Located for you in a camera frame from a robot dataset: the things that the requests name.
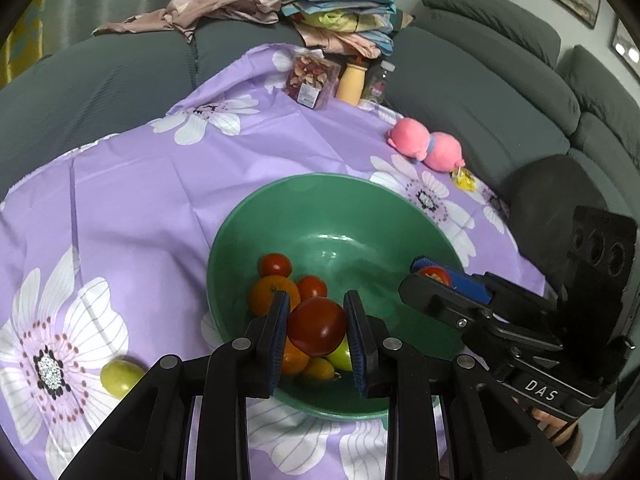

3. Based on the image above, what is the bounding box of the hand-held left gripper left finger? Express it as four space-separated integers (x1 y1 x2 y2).
59 290 292 480

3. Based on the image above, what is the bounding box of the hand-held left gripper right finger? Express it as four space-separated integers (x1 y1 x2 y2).
342 290 578 480

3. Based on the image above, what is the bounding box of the small yellow fruit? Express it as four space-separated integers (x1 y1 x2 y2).
299 356 336 382

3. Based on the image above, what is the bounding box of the orange mandarin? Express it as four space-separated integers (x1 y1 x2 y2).
248 275 301 318
281 337 312 377

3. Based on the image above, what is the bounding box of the yellow patterned curtain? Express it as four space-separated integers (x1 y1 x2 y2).
0 0 51 91

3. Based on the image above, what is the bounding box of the clear dried fruit box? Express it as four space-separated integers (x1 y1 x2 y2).
284 51 341 111

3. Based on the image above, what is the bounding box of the clear small bottle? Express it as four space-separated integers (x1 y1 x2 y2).
360 60 396 108

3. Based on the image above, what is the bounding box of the dark grey cushion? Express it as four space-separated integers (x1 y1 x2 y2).
502 155 618 291

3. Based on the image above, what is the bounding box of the pink plush toy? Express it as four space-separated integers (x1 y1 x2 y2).
385 117 466 173

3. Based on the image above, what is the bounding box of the small yellow wrapper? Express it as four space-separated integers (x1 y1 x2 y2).
451 167 478 193

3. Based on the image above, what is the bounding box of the red tomato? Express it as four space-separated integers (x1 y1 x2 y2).
257 253 293 279
287 296 348 356
419 266 453 288
296 275 329 302

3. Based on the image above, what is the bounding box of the yellow bottle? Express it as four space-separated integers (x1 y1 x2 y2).
335 57 368 107

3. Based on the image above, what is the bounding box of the green round fruit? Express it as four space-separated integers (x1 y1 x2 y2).
100 357 147 401
326 337 355 372

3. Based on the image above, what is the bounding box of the purple floral tablecloth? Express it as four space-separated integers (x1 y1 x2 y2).
0 42 548 480

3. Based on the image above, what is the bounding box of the person's right hand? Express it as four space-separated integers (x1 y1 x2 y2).
520 400 585 461

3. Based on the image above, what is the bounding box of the small framed picture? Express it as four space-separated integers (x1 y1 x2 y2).
610 17 640 66

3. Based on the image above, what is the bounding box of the green plastic bowl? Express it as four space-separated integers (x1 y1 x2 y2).
206 172 466 422

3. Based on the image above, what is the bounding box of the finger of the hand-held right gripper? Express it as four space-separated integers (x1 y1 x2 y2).
398 271 563 361
411 256 561 318

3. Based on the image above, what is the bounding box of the grey cushioned sofa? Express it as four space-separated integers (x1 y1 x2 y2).
385 0 640 261

